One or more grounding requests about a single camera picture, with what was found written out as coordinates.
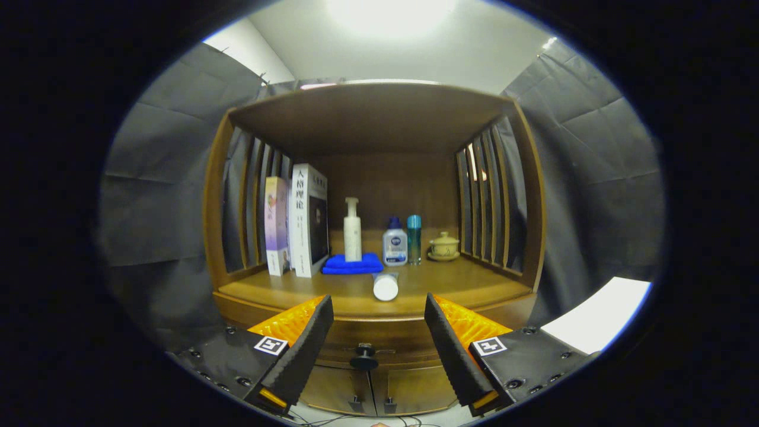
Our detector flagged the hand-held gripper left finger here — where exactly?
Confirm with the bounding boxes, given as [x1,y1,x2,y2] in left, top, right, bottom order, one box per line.
[172,294,335,417]

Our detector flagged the wooden drawer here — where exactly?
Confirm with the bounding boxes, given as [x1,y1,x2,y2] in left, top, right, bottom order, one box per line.
[314,319,451,369]

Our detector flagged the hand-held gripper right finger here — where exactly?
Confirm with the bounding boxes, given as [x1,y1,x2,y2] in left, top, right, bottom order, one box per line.
[423,292,599,417]

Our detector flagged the ceiling strip light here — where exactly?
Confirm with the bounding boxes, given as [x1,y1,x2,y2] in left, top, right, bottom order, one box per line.
[299,78,441,91]

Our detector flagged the black round drawer knob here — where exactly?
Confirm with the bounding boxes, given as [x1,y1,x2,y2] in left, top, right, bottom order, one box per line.
[350,344,379,372]

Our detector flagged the wooden cabinet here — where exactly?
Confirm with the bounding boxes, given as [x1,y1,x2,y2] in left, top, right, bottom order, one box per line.
[203,82,547,417]

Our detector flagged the wooden countertop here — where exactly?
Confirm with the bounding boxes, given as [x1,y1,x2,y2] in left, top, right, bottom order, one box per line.
[216,252,534,321]

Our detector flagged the blue folded cloth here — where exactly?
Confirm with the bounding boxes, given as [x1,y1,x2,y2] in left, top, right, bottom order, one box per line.
[321,253,384,275]

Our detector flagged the wooden cabinet door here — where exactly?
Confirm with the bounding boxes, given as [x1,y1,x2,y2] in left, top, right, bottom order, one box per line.
[371,365,460,416]
[299,365,377,417]

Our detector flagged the yellow lidded teacup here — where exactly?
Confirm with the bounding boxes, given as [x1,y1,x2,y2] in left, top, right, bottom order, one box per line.
[430,231,460,257]

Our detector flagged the black backdrop cloth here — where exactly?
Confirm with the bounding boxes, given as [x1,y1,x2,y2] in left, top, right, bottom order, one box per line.
[98,42,665,350]

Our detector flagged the thin cables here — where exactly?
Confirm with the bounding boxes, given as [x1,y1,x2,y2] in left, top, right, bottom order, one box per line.
[291,412,428,427]

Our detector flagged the white flat panel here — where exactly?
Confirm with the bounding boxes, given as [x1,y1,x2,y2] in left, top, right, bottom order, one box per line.
[540,276,652,355]

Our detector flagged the white bottle blue pump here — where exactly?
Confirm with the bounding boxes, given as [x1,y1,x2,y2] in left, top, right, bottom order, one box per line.
[382,216,409,266]

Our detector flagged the teal glass bottle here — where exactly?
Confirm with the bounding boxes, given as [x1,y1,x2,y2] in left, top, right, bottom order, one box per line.
[407,214,422,266]

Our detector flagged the white cream tube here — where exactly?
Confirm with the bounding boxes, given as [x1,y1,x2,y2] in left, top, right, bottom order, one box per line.
[372,272,400,302]

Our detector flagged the white book with portrait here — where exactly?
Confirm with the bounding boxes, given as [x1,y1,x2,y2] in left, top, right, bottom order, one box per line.
[289,163,330,278]

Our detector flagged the purple book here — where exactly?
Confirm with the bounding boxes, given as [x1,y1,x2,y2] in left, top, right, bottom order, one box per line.
[264,176,291,277]

